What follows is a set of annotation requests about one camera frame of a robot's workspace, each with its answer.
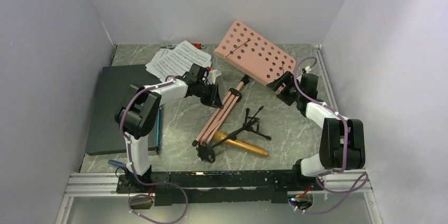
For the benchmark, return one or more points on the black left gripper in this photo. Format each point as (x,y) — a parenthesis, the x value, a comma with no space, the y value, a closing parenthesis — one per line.
(213,99)

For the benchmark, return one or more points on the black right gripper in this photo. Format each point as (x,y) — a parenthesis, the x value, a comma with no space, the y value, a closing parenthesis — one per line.
(287,78)

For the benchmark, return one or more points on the pink perforated music stand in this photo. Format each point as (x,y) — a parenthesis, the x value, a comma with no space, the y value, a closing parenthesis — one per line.
(255,56)

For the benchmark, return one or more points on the black microphone tripod stand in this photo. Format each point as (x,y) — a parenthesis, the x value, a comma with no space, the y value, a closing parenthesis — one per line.
(251,124)

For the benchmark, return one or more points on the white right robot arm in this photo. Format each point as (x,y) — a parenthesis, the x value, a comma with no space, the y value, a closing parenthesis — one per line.
(342,145)

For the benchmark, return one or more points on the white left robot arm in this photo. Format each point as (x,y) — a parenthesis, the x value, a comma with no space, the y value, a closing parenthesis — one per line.
(139,112)

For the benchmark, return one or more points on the gold microphone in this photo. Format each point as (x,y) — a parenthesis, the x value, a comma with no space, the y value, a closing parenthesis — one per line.
(250,148)

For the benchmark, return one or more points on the red grey wrench tool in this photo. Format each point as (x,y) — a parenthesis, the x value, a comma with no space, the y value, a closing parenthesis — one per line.
(166,45)

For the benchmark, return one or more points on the sheet music pages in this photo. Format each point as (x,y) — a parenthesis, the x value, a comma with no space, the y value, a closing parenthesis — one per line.
(177,61)

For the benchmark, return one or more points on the black folder book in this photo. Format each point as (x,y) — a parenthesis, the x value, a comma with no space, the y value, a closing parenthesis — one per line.
(104,136)

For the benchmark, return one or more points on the blue pen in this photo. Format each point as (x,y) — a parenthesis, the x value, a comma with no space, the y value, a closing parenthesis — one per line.
(117,164)

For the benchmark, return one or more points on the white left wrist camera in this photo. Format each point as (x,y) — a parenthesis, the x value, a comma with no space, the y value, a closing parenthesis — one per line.
(213,74)

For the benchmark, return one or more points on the aluminium table edge rail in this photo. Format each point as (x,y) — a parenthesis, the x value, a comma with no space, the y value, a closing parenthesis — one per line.
(326,81)

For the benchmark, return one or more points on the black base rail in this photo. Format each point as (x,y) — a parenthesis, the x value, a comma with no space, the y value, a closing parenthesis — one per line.
(275,186)

